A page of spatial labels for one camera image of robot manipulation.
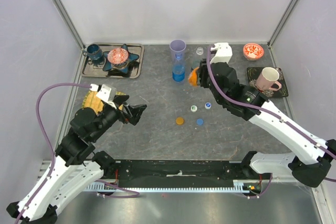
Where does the red patterned bowl right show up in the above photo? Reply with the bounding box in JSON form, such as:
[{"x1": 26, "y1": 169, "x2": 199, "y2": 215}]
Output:
[{"x1": 243, "y1": 43, "x2": 264, "y2": 61}]

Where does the blue label water bottle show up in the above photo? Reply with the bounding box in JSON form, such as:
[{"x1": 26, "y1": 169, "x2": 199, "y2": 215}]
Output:
[{"x1": 172, "y1": 53, "x2": 185, "y2": 83}]

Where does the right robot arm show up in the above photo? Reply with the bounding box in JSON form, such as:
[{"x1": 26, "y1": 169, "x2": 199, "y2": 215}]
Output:
[{"x1": 188, "y1": 59, "x2": 335, "y2": 188}]

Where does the blue white bottle cap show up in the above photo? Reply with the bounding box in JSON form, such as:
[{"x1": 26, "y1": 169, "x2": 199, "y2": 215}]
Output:
[{"x1": 205, "y1": 102, "x2": 212, "y2": 110}]

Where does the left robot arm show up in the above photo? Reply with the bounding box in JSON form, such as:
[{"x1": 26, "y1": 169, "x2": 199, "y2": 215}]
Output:
[{"x1": 6, "y1": 103, "x2": 147, "y2": 223}]

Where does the red patterned bowl left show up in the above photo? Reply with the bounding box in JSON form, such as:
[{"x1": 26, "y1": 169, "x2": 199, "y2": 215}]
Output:
[{"x1": 107, "y1": 48, "x2": 129, "y2": 65}]

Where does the red patterned bowl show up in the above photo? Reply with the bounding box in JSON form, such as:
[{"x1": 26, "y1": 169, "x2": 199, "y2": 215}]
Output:
[
  {"x1": 107, "y1": 48, "x2": 129, "y2": 65},
  {"x1": 243, "y1": 43, "x2": 264, "y2": 61}
]

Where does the white green bottle cap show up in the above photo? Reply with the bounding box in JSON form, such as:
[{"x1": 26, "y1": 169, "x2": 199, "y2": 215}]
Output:
[{"x1": 191, "y1": 105, "x2": 197, "y2": 112}]

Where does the metal tray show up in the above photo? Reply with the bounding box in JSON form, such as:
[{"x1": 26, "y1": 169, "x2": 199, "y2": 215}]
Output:
[{"x1": 81, "y1": 43, "x2": 144, "y2": 79}]

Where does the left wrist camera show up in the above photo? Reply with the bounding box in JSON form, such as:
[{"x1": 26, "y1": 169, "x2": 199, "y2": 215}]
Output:
[{"x1": 90, "y1": 83, "x2": 117, "y2": 109}]

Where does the yellow bamboo mat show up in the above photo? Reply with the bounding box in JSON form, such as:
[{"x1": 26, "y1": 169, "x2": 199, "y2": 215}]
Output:
[{"x1": 82, "y1": 90, "x2": 127, "y2": 115}]

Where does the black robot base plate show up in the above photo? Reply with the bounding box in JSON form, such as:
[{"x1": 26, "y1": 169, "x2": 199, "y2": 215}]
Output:
[{"x1": 92, "y1": 151, "x2": 270, "y2": 188}]

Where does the slotted cable duct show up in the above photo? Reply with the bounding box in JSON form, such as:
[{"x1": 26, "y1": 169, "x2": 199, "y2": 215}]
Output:
[{"x1": 83, "y1": 181, "x2": 261, "y2": 194}]

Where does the pink white mug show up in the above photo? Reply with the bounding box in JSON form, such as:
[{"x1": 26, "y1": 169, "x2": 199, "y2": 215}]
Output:
[{"x1": 256, "y1": 67, "x2": 282, "y2": 91}]

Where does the dark floral square plate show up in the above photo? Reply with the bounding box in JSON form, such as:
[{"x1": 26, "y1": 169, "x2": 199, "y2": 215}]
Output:
[{"x1": 247, "y1": 67, "x2": 288, "y2": 98}]

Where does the orange juice bottle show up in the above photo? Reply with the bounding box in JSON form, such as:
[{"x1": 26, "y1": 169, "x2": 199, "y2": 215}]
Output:
[{"x1": 188, "y1": 67, "x2": 199, "y2": 87}]

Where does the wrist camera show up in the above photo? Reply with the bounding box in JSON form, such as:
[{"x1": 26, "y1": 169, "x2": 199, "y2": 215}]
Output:
[
  {"x1": 90, "y1": 83, "x2": 117, "y2": 109},
  {"x1": 210, "y1": 42, "x2": 233, "y2": 64}
]

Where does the dark blue mug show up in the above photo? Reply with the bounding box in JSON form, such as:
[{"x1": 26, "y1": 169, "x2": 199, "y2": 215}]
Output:
[{"x1": 83, "y1": 44, "x2": 103, "y2": 60}]

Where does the orange bottle cap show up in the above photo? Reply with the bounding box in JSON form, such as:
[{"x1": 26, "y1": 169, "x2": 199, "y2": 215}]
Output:
[{"x1": 175, "y1": 117, "x2": 184, "y2": 125}]

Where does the purple plastic cup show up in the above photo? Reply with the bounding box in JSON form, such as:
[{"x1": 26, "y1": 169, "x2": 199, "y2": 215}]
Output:
[{"x1": 169, "y1": 39, "x2": 186, "y2": 62}]

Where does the blue star-shaped dish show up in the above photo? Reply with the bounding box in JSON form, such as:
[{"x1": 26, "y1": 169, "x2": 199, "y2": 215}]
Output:
[{"x1": 102, "y1": 44, "x2": 140, "y2": 74}]

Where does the green label water bottle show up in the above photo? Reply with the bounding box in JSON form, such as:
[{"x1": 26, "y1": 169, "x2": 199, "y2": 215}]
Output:
[{"x1": 191, "y1": 47, "x2": 204, "y2": 70}]

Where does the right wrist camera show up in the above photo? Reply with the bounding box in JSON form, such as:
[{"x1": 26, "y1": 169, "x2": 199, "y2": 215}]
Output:
[{"x1": 210, "y1": 42, "x2": 233, "y2": 64}]

